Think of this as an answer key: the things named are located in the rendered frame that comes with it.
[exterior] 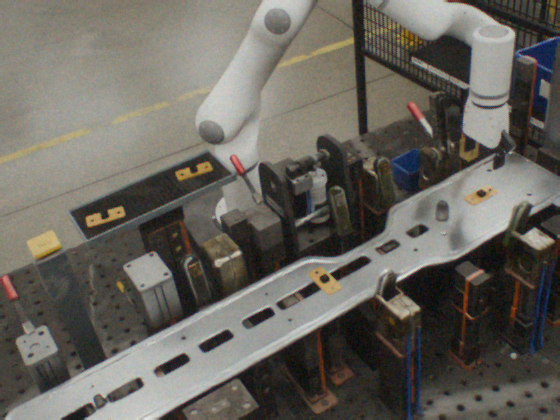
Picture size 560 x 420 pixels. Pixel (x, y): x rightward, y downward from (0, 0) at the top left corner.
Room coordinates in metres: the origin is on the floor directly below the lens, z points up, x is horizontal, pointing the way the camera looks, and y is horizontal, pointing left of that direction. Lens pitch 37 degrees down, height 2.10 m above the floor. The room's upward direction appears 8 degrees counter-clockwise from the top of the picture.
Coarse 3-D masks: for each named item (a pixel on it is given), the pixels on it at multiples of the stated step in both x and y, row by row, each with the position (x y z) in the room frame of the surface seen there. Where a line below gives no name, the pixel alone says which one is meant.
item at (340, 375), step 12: (312, 288) 1.10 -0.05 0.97; (336, 324) 1.08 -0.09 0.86; (324, 336) 1.09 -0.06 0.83; (336, 336) 1.08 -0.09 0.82; (324, 348) 1.09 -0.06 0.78; (336, 348) 1.08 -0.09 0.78; (324, 360) 1.10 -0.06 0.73; (336, 360) 1.08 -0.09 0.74; (324, 372) 1.08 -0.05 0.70; (336, 372) 1.07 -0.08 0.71; (348, 372) 1.07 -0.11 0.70; (336, 384) 1.04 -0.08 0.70
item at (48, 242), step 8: (48, 232) 1.20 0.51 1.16; (32, 240) 1.18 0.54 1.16; (40, 240) 1.18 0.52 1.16; (48, 240) 1.17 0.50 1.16; (56, 240) 1.17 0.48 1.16; (32, 248) 1.15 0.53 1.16; (40, 248) 1.15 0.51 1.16; (48, 248) 1.15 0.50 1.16; (56, 248) 1.15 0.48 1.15; (40, 256) 1.13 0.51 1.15
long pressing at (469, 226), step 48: (432, 192) 1.34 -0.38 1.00; (528, 192) 1.29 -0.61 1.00; (384, 240) 1.20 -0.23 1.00; (432, 240) 1.17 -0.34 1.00; (480, 240) 1.15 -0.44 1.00; (288, 288) 1.09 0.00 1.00; (192, 336) 0.99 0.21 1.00; (240, 336) 0.97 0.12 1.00; (288, 336) 0.95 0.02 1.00; (96, 384) 0.90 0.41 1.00; (144, 384) 0.88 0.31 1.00; (192, 384) 0.87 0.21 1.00
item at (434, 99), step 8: (432, 96) 1.44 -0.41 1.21; (440, 96) 1.45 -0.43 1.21; (432, 104) 1.44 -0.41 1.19; (440, 104) 1.44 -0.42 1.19; (448, 104) 1.41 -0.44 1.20; (432, 112) 1.44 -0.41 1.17; (440, 112) 1.44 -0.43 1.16; (432, 120) 1.44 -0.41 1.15; (440, 120) 1.44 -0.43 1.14; (432, 128) 1.44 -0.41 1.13; (440, 128) 1.44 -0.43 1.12; (448, 128) 1.43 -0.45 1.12; (432, 136) 1.43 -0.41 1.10; (440, 136) 1.43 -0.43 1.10; (448, 136) 1.43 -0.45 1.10; (440, 144) 1.42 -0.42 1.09; (448, 144) 1.43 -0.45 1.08; (440, 152) 1.41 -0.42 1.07; (448, 152) 1.42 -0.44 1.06
